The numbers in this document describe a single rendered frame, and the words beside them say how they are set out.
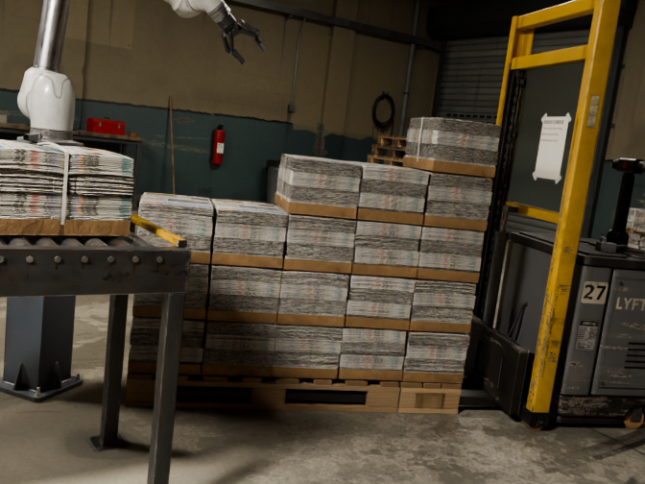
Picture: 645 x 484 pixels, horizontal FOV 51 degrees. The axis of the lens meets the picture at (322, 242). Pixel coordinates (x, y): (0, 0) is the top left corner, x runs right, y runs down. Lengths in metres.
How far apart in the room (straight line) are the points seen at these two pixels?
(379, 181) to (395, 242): 0.27
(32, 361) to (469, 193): 1.91
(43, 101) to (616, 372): 2.65
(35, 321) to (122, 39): 6.90
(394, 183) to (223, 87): 7.27
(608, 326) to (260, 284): 1.54
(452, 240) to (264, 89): 7.52
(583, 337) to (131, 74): 7.44
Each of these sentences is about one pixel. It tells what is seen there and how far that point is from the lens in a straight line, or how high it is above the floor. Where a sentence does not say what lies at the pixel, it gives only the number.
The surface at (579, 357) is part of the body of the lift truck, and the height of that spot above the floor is 0.34.
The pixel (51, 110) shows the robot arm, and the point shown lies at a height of 1.13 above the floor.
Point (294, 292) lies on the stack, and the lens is 2.79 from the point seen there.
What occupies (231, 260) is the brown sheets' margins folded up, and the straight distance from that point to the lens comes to 2.74.
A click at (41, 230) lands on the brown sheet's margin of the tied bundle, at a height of 0.82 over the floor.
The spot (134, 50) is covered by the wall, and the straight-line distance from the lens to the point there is 9.52.
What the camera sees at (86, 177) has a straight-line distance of 1.95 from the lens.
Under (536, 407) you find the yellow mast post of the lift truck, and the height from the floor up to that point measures 0.12.
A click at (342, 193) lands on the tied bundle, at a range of 2.77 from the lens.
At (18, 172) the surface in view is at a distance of 1.91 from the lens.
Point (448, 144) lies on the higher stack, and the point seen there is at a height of 1.18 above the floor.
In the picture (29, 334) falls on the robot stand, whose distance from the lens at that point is 2.95.
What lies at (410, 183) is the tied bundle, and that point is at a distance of 2.86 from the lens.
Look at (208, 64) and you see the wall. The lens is 9.87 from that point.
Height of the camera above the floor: 1.14
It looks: 9 degrees down
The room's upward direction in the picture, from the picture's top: 7 degrees clockwise
